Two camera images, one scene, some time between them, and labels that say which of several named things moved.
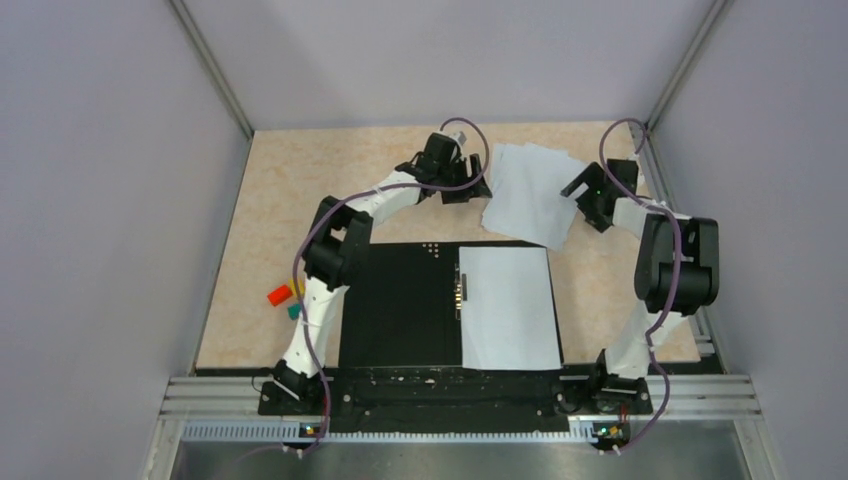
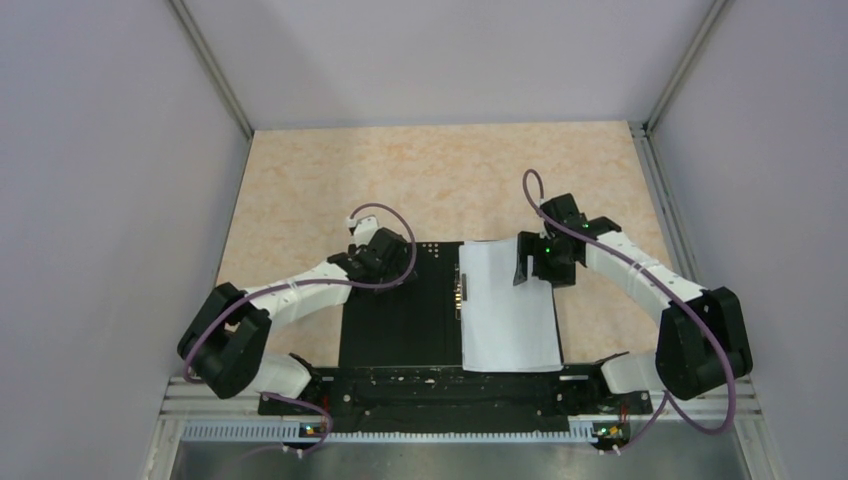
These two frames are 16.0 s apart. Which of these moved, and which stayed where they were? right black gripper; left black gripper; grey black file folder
Moved: right black gripper; left black gripper
Stayed: grey black file folder
